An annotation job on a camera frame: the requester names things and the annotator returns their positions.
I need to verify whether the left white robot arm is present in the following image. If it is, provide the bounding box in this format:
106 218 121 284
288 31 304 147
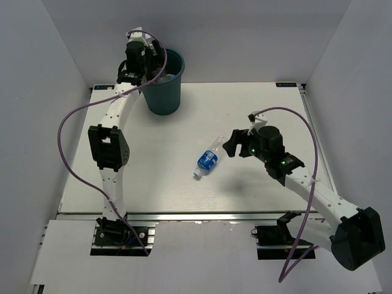
88 40 165 244

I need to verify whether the purple cable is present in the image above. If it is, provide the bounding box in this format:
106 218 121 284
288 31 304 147
57 29 168 257
254 107 321 283

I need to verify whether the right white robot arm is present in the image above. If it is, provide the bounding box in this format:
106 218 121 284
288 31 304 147
223 126 385 271

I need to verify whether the dark green plastic bin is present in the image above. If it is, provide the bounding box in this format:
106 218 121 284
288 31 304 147
142 48 185 116

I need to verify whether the clear plastic bottle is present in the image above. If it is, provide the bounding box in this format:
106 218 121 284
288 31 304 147
155 70 172 83

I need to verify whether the blue label crushed bottle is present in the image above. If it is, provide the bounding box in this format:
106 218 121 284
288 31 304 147
194 136 226 178

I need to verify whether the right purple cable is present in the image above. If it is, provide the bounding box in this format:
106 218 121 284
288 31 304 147
254 107 321 283

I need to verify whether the right blue table label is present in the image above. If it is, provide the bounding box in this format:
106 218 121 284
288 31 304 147
275 82 297 88

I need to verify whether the blue table label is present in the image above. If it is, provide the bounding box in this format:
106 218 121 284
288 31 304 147
275 82 297 88
93 85 115 91

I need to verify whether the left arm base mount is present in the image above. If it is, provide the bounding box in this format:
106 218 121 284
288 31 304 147
90 217 153 257

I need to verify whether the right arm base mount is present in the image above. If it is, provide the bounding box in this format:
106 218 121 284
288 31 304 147
251 211 301 260

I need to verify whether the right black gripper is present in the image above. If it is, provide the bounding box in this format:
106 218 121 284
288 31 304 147
222 129 270 164

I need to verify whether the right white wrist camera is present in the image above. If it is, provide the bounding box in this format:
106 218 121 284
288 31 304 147
247 111 268 136

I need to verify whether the left blue table label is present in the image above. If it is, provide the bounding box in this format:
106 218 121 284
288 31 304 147
93 85 115 91

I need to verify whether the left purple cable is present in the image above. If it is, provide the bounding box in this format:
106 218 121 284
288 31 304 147
57 29 168 257

